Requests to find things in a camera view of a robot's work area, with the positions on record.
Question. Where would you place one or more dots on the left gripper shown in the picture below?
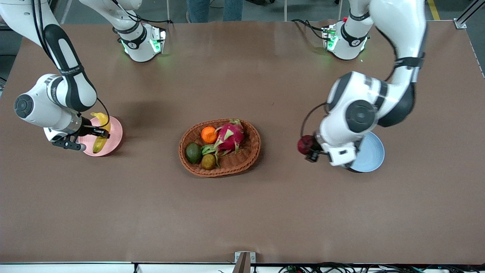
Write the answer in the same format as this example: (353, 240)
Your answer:
(313, 155)

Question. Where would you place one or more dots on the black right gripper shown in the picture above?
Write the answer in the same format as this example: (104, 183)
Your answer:
(88, 131)

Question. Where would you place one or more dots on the yellow banana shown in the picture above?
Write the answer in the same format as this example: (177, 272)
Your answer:
(100, 144)

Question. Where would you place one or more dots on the dark red apple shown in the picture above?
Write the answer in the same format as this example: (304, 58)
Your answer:
(304, 145)

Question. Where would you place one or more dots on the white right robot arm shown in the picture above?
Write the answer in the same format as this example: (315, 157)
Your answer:
(38, 106)

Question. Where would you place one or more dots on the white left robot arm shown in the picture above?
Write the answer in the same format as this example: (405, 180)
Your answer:
(360, 113)

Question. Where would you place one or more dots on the pink plate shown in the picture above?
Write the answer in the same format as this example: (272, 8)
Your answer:
(113, 142)

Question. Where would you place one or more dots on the blue plate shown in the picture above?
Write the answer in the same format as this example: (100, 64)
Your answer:
(373, 153)

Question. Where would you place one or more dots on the brown wicker basket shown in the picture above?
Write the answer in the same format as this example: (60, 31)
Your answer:
(242, 159)

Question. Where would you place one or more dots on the pink dragon fruit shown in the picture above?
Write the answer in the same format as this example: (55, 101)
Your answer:
(229, 137)

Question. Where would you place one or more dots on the green avocado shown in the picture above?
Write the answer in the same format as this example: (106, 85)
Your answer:
(193, 152)

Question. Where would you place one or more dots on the brown-green kiwi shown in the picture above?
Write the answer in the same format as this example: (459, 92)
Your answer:
(208, 162)

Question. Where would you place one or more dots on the orange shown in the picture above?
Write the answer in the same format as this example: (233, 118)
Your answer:
(208, 135)

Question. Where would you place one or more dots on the person legs in jeans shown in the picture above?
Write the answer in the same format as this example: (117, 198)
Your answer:
(231, 9)

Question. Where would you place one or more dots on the aluminium frame profile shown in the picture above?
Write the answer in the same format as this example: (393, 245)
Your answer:
(463, 22)

